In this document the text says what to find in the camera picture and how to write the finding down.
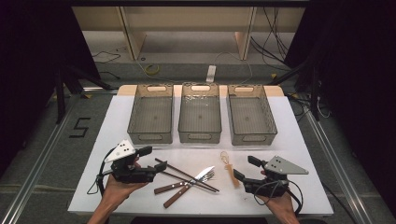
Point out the transparent grey plastic bin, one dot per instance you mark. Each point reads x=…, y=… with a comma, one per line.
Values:
x=200, y=116
x=250, y=118
x=151, y=116

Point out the person's left hand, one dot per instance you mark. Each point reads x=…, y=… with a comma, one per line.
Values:
x=118, y=189

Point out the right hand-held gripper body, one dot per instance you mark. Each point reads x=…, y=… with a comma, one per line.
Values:
x=267, y=186

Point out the black metal stand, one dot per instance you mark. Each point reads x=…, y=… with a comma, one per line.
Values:
x=315, y=99
x=59, y=99

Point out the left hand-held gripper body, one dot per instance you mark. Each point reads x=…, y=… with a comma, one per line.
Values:
x=134, y=174

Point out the beige shelf unit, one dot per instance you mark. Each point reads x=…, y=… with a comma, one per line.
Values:
x=186, y=18

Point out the dark curtain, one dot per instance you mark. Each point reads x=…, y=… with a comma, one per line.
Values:
x=25, y=62
x=358, y=77

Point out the dark brown chopstick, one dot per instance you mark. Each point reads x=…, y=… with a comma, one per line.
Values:
x=177, y=170
x=176, y=177

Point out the white power strip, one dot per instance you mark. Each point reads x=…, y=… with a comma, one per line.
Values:
x=211, y=73

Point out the aluminium floor rail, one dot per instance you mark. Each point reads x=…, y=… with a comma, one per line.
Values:
x=336, y=165
x=31, y=180

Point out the person's right hand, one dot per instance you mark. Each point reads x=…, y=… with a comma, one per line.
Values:
x=281, y=207

